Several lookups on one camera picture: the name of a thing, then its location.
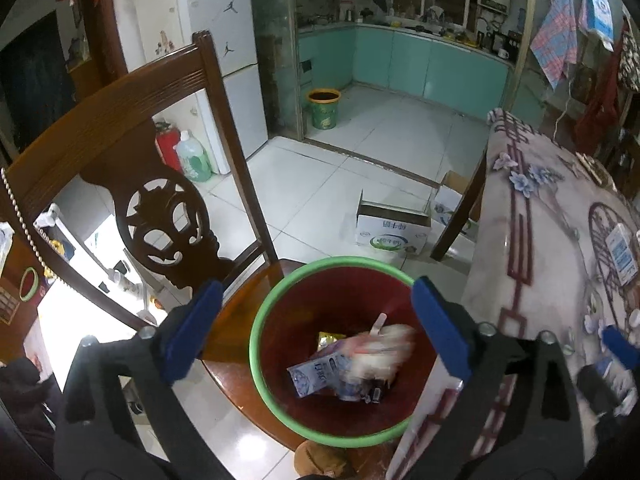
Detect blue white hanging bag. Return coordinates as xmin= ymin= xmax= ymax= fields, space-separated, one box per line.
xmin=580 ymin=0 xmax=616 ymax=52

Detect red basin with green rim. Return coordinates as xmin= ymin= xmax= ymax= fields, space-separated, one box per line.
xmin=249 ymin=256 xmax=443 ymax=448

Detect plaid towel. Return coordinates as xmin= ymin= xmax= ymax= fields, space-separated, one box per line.
xmin=530 ymin=0 xmax=581 ymax=92

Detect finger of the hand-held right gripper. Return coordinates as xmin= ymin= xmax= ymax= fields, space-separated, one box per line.
xmin=601 ymin=325 xmax=637 ymax=361
xmin=576 ymin=364 xmax=623 ymax=413

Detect white bead string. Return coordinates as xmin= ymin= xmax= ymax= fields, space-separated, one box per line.
xmin=0 ymin=167 xmax=53 ymax=273

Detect wooden table leg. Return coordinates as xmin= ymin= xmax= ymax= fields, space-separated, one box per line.
xmin=431 ymin=152 xmax=488 ymax=261

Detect green bucket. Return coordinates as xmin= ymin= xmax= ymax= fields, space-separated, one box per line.
xmin=306 ymin=88 xmax=343 ymax=131

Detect red fire extinguisher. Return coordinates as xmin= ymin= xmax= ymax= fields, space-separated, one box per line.
xmin=154 ymin=120 xmax=183 ymax=173

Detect orange-brown soft object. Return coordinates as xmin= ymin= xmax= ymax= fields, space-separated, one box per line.
xmin=292 ymin=440 xmax=351 ymax=480

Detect printed cardboard box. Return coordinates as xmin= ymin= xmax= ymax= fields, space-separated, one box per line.
xmin=430 ymin=170 xmax=481 ymax=238
xmin=355 ymin=190 xmax=433 ymax=256

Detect brown flat object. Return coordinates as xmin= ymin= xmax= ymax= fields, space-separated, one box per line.
xmin=575 ymin=152 xmax=616 ymax=186

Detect white refrigerator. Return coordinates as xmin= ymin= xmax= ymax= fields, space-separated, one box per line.
xmin=125 ymin=0 xmax=271 ymax=176

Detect dark cloth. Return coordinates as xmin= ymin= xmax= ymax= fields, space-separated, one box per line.
xmin=0 ymin=357 xmax=66 ymax=461

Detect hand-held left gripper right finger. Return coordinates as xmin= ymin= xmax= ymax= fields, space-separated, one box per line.
xmin=400 ymin=276 xmax=587 ymax=480

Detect wooden door frame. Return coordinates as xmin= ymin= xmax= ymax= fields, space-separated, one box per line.
xmin=85 ymin=0 xmax=131 ymax=81

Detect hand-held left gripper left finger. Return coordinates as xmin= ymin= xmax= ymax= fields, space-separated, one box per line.
xmin=52 ymin=279 xmax=224 ymax=480

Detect red apron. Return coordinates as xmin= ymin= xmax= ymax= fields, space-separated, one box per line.
xmin=574 ymin=25 xmax=626 ymax=153

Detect floral cloth bag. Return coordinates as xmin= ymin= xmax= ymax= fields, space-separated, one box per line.
xmin=617 ymin=35 xmax=640 ymax=92

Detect green detergent bottle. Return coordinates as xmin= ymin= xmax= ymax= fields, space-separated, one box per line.
xmin=175 ymin=130 xmax=213 ymax=183

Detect teal kitchen cabinets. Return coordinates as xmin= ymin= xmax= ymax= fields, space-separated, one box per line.
xmin=298 ymin=25 xmax=516 ymax=111

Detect carved wooden chair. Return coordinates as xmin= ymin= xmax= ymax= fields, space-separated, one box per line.
xmin=0 ymin=30 xmax=311 ymax=456

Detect blue white drink carton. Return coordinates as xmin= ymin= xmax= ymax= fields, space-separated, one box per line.
xmin=286 ymin=350 xmax=351 ymax=400

